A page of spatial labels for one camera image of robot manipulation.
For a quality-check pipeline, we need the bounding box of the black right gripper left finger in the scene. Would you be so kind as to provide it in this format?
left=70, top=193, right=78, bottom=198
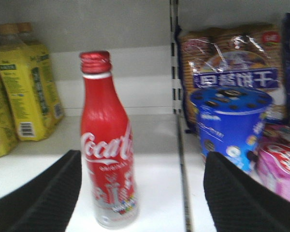
left=0, top=150, right=82, bottom=232

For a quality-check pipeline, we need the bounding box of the white metal shelf unit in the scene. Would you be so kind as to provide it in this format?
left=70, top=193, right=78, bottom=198
left=0, top=0, right=290, bottom=232

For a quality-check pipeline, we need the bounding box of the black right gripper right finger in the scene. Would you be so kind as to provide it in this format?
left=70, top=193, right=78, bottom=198
left=203, top=152, right=290, bottom=232

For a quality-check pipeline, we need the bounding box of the blue cookie cup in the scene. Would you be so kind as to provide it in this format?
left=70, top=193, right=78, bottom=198
left=190, top=86, right=273, bottom=172

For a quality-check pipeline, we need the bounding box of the pink snack box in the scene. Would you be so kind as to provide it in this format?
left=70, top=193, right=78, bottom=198
left=257, top=124, right=290, bottom=201

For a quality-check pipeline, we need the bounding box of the red aluminium coke bottle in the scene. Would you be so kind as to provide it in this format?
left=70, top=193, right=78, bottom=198
left=80, top=51, right=138, bottom=229

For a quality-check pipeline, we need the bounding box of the biscuit package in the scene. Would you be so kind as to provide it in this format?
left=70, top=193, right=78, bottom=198
left=177, top=23, right=288, bottom=132

